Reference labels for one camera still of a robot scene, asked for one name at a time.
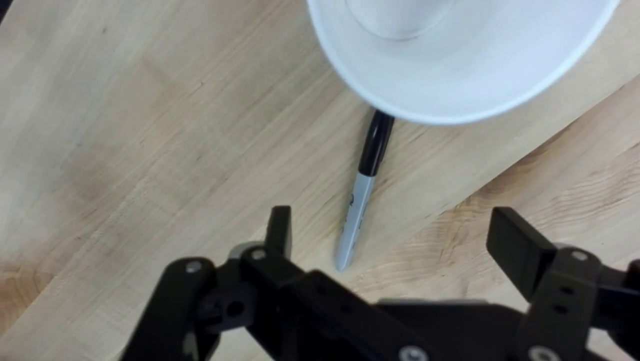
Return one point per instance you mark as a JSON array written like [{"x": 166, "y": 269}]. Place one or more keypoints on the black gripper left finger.
[{"x": 200, "y": 303}]

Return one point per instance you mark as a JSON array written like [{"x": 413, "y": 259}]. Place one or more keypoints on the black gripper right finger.
[{"x": 567, "y": 302}]

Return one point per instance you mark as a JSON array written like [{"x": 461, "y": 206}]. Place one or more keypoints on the black and grey marker pen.
[{"x": 363, "y": 192}]

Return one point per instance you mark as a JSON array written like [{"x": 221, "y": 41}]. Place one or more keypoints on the brown paper coffee cup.
[{"x": 466, "y": 82}]

